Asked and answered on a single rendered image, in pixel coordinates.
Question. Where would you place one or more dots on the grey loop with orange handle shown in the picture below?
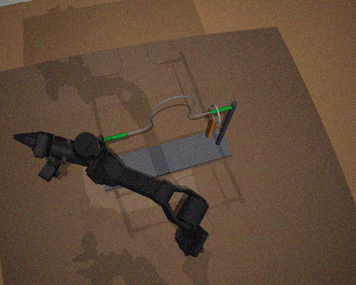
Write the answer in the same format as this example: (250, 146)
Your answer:
(213, 121)

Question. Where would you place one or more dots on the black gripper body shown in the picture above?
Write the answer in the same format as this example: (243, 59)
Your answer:
(52, 145)

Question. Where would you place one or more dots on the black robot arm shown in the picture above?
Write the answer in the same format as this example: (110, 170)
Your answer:
(104, 168)

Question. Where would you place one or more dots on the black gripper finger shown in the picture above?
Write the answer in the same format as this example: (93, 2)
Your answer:
(29, 139)

